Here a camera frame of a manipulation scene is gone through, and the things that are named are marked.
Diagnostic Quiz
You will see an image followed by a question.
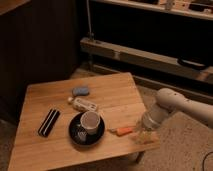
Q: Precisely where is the white paper cup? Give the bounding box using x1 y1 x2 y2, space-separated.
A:
80 111 100 135

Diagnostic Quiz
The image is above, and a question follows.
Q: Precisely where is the blue sponge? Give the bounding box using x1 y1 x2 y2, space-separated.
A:
72 87 90 96

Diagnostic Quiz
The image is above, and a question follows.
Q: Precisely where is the metal fork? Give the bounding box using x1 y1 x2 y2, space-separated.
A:
77 124 87 141

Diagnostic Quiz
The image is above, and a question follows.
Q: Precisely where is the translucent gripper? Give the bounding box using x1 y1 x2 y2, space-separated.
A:
135 126 153 144

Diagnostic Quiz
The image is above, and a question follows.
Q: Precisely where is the black cable on floor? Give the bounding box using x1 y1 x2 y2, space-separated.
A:
201 151 213 171

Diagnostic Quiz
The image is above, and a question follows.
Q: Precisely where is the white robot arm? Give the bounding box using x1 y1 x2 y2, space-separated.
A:
135 88 213 144

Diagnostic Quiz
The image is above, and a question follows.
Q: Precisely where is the metal pole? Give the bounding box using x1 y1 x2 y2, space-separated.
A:
86 0 94 41

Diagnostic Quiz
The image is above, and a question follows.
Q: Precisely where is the black handle on shelf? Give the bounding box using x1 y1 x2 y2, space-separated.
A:
177 59 210 70

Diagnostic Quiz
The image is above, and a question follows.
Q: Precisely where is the wooden table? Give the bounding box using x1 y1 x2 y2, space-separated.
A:
8 73 159 171

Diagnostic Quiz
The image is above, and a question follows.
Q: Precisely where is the orange pepper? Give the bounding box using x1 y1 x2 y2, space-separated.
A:
111 127 133 136

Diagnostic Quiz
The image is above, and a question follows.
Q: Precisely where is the black round plate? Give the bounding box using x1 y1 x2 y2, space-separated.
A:
68 113 105 146

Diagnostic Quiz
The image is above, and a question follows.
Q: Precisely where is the long wooden shelf beam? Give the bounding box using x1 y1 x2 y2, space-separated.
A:
80 37 213 84

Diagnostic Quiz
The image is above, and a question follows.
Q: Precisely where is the black white striped box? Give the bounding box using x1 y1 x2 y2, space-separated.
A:
38 109 60 137

